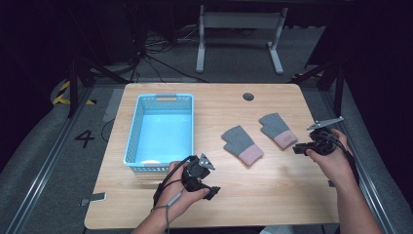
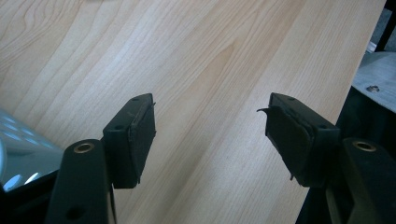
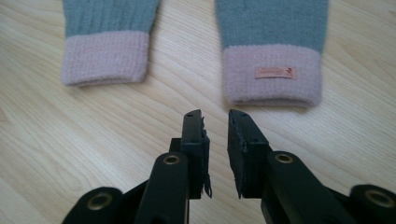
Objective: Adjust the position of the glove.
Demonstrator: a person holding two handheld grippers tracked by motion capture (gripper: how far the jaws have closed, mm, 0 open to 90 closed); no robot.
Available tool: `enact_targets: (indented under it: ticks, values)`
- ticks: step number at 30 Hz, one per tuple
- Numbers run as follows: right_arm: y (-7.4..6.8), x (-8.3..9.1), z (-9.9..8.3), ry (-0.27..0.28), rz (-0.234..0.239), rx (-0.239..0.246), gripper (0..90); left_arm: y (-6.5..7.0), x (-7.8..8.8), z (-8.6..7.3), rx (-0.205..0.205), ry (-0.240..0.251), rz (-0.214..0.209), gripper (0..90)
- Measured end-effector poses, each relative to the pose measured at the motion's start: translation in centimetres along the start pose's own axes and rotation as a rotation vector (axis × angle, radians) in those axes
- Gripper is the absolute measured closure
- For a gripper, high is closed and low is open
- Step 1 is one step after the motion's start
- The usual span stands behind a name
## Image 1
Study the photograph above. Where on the grey floor tape strip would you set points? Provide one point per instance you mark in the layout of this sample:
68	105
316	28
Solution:
113	104

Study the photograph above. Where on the white metal desk frame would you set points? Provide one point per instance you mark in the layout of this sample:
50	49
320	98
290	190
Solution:
240	20

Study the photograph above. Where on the aluminium floor rail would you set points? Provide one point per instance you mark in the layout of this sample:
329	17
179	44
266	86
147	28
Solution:
48	156
373	195

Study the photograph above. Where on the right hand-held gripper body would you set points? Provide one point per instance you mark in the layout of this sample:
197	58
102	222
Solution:
324	143

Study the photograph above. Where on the person's left hand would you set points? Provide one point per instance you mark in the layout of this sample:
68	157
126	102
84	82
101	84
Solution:
175	198

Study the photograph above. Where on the yellow black hazard tape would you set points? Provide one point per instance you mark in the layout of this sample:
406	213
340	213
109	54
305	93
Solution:
61	94

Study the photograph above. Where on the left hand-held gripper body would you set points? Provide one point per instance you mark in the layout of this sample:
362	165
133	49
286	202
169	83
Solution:
195	174

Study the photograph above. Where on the grey glove with pink cuff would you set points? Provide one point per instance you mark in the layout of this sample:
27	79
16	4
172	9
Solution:
276	128
242	144

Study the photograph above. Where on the black metal stand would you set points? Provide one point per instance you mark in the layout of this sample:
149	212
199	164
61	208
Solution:
339	91
74	87

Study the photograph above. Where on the person's right hand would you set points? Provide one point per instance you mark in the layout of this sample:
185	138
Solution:
337	165

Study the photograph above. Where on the light blue plastic basket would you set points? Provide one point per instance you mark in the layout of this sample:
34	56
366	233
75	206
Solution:
162	133

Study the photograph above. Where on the small grey tape piece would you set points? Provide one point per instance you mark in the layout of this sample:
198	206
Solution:
95	197

